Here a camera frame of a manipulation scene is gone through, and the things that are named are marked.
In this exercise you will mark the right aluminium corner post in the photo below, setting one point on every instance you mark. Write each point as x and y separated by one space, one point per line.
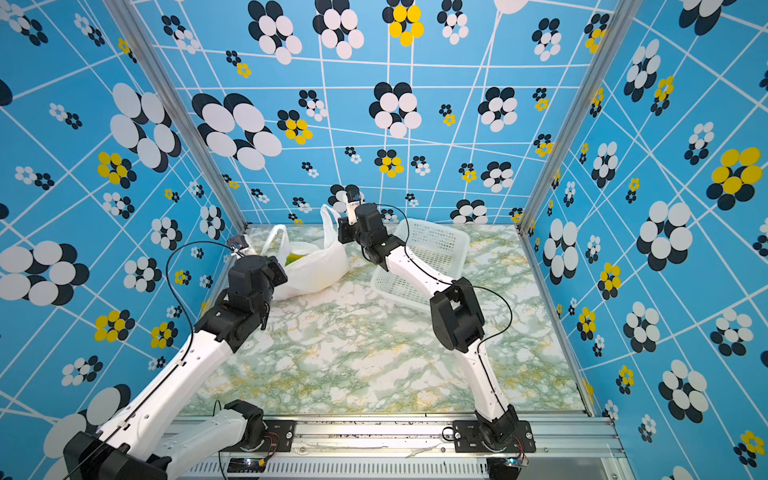
619 25

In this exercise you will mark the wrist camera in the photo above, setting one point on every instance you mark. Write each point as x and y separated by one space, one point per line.
240 246
354 199

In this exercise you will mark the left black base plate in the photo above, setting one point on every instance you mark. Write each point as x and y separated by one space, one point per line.
276 437

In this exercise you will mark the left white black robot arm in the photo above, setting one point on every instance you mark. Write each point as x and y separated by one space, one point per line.
130 445

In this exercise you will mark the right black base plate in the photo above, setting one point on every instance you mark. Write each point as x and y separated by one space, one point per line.
473 436

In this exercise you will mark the white plastic basket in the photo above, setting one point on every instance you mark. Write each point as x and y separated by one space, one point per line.
441 247

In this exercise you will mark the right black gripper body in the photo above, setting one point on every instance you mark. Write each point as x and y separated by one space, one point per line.
364 241

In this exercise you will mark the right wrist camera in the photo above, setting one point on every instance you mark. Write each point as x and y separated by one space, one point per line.
354 199

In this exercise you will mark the aluminium front rail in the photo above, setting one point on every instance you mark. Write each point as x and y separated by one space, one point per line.
401 446

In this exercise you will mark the left aluminium corner post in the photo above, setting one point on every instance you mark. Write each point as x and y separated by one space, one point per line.
128 23

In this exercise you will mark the green fruit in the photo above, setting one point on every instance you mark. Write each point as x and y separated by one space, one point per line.
294 256

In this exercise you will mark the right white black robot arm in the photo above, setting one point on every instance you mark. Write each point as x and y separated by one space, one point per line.
456 315

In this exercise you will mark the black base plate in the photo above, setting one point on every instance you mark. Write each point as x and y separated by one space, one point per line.
276 437
473 436

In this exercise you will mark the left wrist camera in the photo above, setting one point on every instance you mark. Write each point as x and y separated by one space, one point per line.
240 246

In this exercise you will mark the white plastic bag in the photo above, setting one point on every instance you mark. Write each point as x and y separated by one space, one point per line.
326 266

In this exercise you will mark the aluminium corner post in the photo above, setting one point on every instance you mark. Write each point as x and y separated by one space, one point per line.
619 25
128 23

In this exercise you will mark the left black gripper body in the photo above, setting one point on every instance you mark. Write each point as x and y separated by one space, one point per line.
274 277

